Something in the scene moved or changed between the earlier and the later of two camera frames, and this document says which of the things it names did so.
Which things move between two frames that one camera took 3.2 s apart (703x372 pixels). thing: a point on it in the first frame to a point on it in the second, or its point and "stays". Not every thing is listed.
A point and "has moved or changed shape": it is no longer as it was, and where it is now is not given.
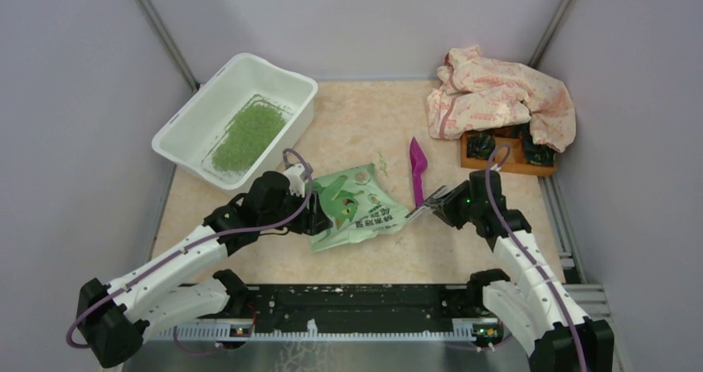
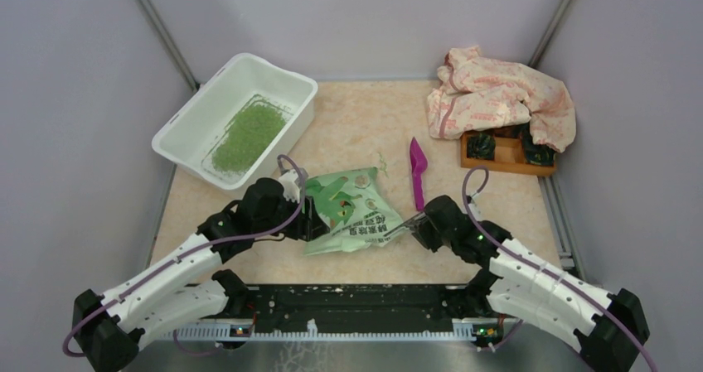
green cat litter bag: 359,208 has moved or changed shape
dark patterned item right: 538,154 stays
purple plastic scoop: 419,163 stays
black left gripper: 313,220 stays
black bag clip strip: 427,203 to 412,224
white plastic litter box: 241,122 stays
